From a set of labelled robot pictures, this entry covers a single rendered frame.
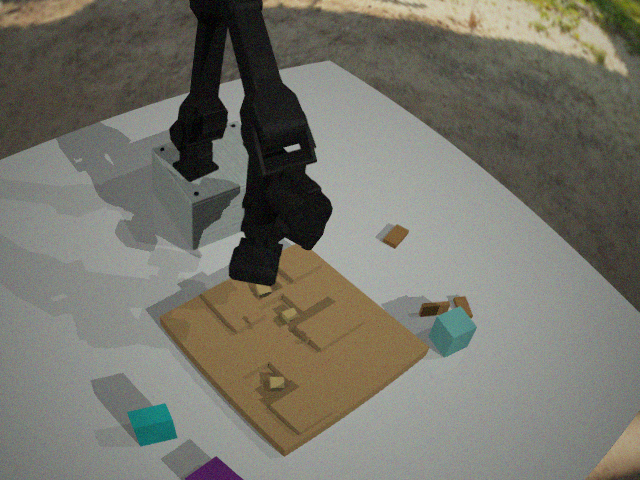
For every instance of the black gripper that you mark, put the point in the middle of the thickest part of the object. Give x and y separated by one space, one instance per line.
256 259

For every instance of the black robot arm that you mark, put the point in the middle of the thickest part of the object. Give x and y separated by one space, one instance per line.
271 118

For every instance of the tan square puzzle board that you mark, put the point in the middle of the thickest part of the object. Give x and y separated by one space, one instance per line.
340 351

